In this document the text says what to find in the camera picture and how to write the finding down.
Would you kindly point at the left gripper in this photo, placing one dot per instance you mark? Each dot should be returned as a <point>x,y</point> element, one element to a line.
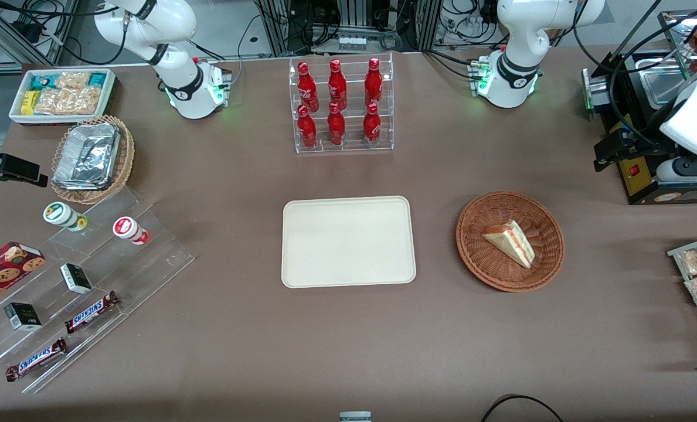
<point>641,142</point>

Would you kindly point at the triangular sandwich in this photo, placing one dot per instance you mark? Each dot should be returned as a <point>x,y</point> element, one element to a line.
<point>515,243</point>

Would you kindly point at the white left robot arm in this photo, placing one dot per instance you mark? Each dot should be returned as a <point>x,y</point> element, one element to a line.
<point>518,35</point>

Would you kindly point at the tray of packaged snacks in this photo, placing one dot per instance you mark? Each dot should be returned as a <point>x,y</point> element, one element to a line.
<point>676,253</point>

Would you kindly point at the round brown wicker basket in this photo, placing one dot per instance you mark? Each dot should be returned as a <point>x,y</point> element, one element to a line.
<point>495,269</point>

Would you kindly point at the beige rectangular tray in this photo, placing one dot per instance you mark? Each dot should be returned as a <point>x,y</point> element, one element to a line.
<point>348,243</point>

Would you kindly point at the oval light wicker basket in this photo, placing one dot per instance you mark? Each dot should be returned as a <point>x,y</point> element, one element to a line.
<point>126,158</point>

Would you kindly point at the black hot dog roller machine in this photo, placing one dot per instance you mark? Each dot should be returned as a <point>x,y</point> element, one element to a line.
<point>635,181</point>

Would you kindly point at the red cola bottle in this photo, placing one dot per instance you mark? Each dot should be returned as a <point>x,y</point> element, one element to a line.
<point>373,85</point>
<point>307,130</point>
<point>336,128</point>
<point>371,126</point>
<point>337,88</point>
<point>307,88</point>

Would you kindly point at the clear acrylic bottle rack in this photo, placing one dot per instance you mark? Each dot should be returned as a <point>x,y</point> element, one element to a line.
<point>354,143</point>

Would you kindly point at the white terminal block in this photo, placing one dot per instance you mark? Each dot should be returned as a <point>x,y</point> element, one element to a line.
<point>352,43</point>

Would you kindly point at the small grey device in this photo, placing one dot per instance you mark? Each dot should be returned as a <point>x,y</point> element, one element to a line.
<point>355,417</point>

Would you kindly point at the clear acrylic step display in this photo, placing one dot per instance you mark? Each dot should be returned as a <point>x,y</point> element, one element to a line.
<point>149,264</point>

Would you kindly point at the red-capped yogurt bottle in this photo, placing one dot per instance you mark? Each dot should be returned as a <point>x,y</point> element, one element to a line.
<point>128,228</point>

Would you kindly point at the white snack bin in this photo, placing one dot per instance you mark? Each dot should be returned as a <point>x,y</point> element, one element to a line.
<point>109,97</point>

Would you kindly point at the teal snack pack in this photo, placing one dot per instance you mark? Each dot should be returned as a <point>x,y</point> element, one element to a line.
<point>97,79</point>
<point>42,82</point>

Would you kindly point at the aluminium foil container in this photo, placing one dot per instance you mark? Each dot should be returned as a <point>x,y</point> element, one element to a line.
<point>87,155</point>

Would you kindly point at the small clear cracker bag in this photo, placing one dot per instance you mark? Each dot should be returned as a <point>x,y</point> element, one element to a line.
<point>72,80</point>

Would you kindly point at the large clear cracker bag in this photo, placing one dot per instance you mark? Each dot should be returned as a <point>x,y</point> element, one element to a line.
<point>70,101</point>

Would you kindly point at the snickers bar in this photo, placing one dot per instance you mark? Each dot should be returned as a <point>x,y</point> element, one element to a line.
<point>90,312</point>
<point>36,359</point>

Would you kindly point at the small dark green carton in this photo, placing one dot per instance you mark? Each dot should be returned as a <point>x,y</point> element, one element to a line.
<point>75,278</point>
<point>23,316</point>

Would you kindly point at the green-capped yogurt bottle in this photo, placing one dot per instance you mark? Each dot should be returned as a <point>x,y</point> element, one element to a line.
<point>60,214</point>

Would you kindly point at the yellow snack pack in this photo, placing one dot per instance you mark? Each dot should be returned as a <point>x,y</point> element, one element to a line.
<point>28,102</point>

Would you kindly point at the red cookie box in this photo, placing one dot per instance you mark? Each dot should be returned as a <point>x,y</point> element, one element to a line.
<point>2,272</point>

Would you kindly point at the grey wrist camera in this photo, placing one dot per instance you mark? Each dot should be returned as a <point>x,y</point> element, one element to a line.
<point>685,170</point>

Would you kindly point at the aluminium frame structure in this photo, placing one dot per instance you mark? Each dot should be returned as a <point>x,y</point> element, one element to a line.
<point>348,17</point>

